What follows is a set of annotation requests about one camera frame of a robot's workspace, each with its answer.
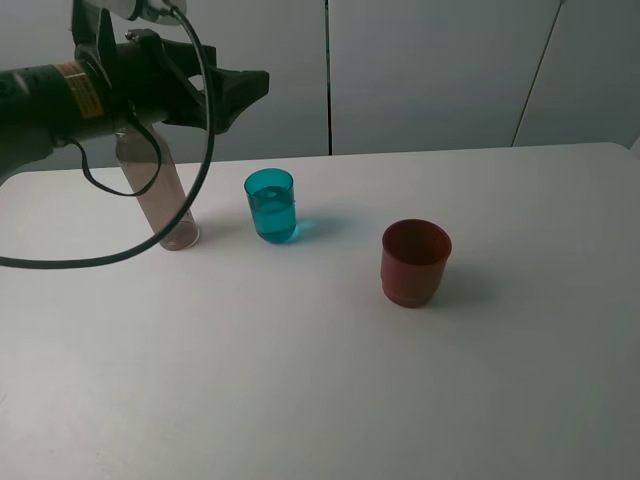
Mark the red plastic cup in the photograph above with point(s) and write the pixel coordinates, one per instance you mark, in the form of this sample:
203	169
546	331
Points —
414	256

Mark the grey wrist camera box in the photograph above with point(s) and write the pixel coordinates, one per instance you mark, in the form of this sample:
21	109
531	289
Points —
153	11

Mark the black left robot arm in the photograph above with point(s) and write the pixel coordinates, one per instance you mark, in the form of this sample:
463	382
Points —
44	107

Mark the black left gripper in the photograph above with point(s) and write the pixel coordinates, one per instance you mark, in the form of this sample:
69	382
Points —
152	75

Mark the clear plastic water bottle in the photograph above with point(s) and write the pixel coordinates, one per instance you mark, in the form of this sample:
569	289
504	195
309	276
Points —
138	161

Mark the teal translucent plastic cup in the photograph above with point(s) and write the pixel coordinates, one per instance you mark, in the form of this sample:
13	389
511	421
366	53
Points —
270	194

